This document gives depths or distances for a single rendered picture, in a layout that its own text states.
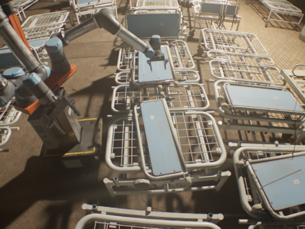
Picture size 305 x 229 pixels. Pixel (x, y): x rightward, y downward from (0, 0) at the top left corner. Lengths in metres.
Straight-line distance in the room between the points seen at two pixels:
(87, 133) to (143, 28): 1.60
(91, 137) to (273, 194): 1.50
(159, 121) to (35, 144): 1.48
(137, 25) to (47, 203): 2.31
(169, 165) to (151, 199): 0.55
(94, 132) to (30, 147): 0.87
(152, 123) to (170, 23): 1.61
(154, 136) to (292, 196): 1.01
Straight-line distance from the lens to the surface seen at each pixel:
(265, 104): 1.90
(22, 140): 2.55
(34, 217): 2.01
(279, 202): 1.39
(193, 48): 3.75
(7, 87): 1.22
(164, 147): 1.39
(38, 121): 1.60
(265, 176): 1.45
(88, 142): 1.80
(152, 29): 2.76
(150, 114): 1.58
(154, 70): 2.01
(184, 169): 1.31
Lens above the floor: 1.69
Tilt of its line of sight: 47 degrees down
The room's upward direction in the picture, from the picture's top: straight up
